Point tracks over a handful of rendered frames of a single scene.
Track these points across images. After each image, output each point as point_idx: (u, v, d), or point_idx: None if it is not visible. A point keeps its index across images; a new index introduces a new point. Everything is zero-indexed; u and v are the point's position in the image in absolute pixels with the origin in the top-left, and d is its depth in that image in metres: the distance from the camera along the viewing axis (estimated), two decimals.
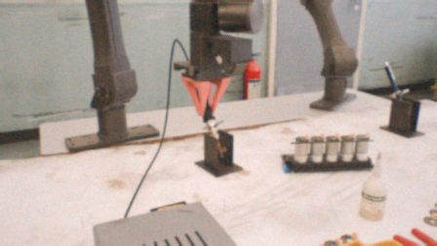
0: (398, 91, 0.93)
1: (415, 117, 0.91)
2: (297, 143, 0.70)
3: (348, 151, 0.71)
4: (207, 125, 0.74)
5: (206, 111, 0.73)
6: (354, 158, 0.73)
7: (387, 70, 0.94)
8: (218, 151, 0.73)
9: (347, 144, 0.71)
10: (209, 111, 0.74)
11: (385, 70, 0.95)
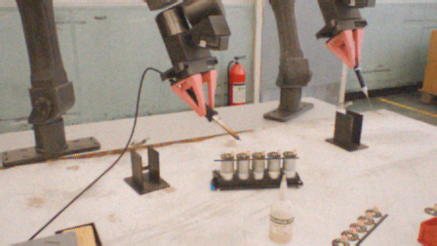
0: (359, 67, 0.86)
1: (358, 131, 0.90)
2: (222, 161, 0.69)
3: (275, 169, 0.70)
4: (213, 120, 0.73)
5: (207, 108, 0.74)
6: (282, 175, 0.72)
7: None
8: (235, 137, 0.71)
9: (273, 162, 0.70)
10: (210, 107, 0.74)
11: (345, 47, 0.88)
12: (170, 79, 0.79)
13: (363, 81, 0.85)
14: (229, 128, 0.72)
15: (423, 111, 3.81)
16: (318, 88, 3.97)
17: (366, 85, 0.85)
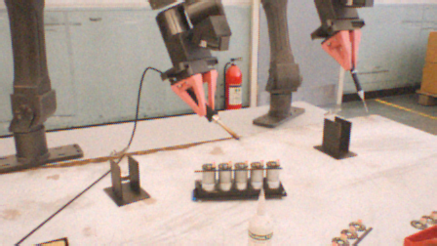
0: (355, 70, 0.82)
1: (346, 138, 0.89)
2: (203, 172, 0.68)
3: (258, 180, 0.68)
4: (213, 120, 0.73)
5: (207, 108, 0.74)
6: (265, 185, 0.70)
7: None
8: (235, 137, 0.71)
9: (256, 173, 0.68)
10: (210, 107, 0.74)
11: (341, 48, 0.84)
12: (170, 79, 0.78)
13: (359, 84, 0.81)
14: (229, 128, 0.72)
15: (421, 113, 3.79)
16: (316, 90, 3.95)
17: (362, 89, 0.81)
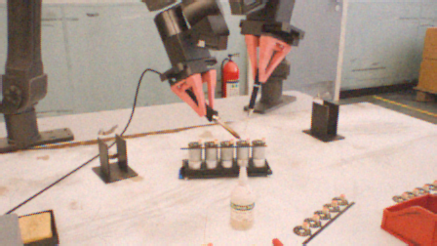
0: (257, 84, 0.69)
1: (335, 121, 0.89)
2: (189, 149, 0.68)
3: (243, 157, 0.69)
4: (213, 120, 0.73)
5: (207, 108, 0.74)
6: (252, 164, 0.71)
7: None
8: (236, 136, 0.71)
9: (241, 150, 0.69)
10: (210, 107, 0.74)
11: None
12: (169, 80, 0.79)
13: (250, 101, 0.70)
14: (229, 127, 0.72)
15: (418, 109, 3.80)
16: (313, 86, 3.96)
17: (252, 106, 0.70)
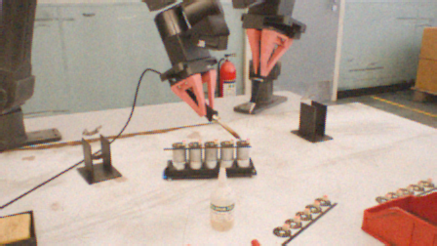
0: (258, 78, 0.69)
1: (323, 121, 0.89)
2: (173, 149, 0.68)
3: (227, 158, 0.69)
4: (213, 120, 0.73)
5: (207, 108, 0.74)
6: (236, 164, 0.71)
7: None
8: (235, 136, 0.71)
9: (225, 151, 0.69)
10: (210, 107, 0.74)
11: None
12: (169, 80, 0.79)
13: (252, 95, 0.70)
14: (229, 127, 0.72)
15: (416, 109, 3.80)
16: (310, 86, 3.96)
17: (254, 101, 0.70)
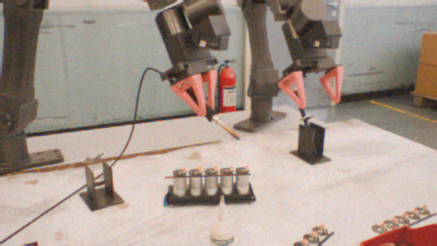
0: (306, 115, 0.93)
1: (321, 143, 0.91)
2: (174, 177, 0.70)
3: (227, 185, 0.71)
4: (213, 120, 0.73)
5: (207, 108, 0.74)
6: (235, 190, 0.72)
7: (296, 95, 0.94)
8: (235, 137, 0.71)
9: (225, 179, 0.70)
10: (210, 107, 0.74)
11: (295, 95, 0.94)
12: (169, 79, 0.78)
13: (308, 128, 0.92)
14: (229, 128, 0.72)
15: (415, 114, 3.82)
16: (310, 91, 3.98)
17: None
